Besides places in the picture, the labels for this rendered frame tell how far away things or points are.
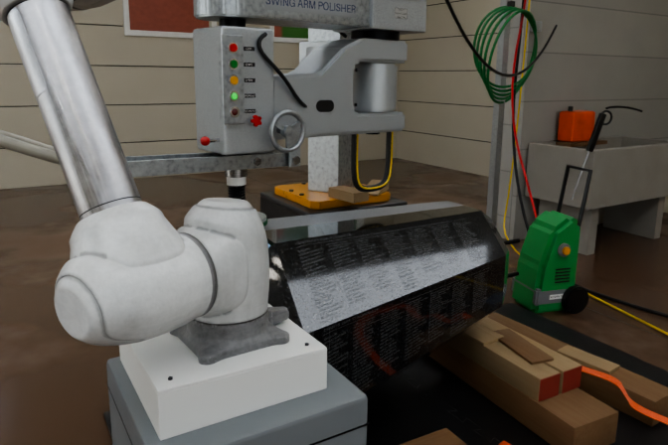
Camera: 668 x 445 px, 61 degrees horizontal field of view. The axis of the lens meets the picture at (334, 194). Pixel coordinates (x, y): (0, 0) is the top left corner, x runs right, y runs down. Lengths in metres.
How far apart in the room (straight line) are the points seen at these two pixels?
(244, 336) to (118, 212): 0.33
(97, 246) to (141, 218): 0.08
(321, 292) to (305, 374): 0.85
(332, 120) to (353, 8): 0.42
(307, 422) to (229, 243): 0.35
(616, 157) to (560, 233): 1.51
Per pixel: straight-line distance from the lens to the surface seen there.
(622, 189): 5.10
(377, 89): 2.34
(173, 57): 8.21
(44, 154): 1.60
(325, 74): 2.15
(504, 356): 2.58
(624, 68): 6.10
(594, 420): 2.47
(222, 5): 1.95
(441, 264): 2.25
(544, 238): 3.61
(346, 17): 2.20
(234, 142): 1.94
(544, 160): 4.98
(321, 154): 3.01
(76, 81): 1.03
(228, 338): 1.08
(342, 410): 1.11
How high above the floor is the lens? 1.39
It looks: 12 degrees down
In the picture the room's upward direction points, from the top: 1 degrees clockwise
